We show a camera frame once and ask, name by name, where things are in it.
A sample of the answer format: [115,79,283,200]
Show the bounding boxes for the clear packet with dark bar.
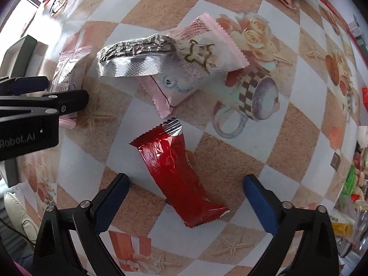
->
[96,34,177,85]

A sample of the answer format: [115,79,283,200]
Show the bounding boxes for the person's maroon clothing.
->
[11,260,35,276]

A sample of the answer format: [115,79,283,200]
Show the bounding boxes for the red snack packet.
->
[129,117,230,228]

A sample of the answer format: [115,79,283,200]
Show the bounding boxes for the green packet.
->
[343,165,357,199]

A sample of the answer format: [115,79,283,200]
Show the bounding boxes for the pink edged white snack packet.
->
[140,13,249,118]

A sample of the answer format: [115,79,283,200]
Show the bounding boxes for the black cable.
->
[0,217,35,248]

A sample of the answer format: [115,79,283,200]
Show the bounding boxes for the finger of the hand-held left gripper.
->
[0,90,89,119]
[0,76,49,95]

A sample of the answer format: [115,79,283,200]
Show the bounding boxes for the grey box with white inside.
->
[0,34,39,79]

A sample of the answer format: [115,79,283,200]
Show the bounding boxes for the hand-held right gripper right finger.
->
[243,174,341,276]

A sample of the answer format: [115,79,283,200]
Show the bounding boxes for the cream chair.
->
[3,193,39,245]

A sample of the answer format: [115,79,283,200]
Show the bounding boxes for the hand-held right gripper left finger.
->
[34,173,130,276]

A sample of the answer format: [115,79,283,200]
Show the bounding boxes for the yellow box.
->
[331,213,355,237]

